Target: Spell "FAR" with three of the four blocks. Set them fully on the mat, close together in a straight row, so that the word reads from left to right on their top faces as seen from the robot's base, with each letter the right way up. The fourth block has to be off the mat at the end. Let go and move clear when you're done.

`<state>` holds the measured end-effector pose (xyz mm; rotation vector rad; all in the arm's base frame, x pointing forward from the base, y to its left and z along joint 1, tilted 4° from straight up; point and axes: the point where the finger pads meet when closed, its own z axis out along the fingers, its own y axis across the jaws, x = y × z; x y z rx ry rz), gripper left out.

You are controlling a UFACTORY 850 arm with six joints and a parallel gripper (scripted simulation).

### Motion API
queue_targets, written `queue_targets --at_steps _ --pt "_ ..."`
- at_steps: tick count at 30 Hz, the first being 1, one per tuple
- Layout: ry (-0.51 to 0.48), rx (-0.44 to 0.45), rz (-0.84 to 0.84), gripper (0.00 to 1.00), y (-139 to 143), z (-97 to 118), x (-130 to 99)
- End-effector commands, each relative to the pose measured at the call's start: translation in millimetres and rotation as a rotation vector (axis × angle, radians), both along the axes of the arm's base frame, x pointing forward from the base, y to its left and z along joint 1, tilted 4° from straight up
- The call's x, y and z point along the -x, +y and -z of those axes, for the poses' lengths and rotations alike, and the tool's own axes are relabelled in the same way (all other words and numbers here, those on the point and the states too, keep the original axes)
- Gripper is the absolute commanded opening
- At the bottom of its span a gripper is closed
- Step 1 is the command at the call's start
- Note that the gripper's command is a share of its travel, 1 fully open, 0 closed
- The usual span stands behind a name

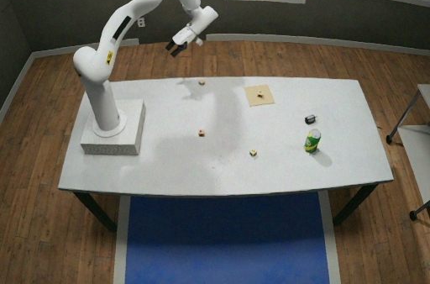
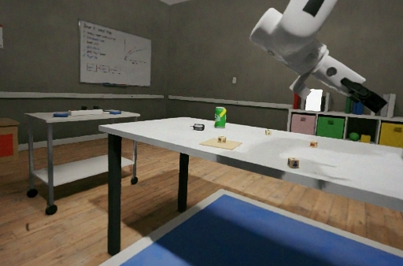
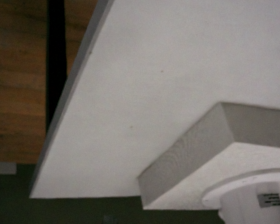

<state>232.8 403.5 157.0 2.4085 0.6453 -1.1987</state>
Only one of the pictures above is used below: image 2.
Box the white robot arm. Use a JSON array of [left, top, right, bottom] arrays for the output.
[[250, 0, 338, 99]]

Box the tan square mat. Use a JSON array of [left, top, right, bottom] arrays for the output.
[[199, 138, 242, 150]]

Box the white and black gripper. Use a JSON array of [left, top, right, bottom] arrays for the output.
[[305, 49, 387, 113]]

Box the green and yellow drink can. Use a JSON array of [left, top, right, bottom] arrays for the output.
[[214, 107, 227, 128]]

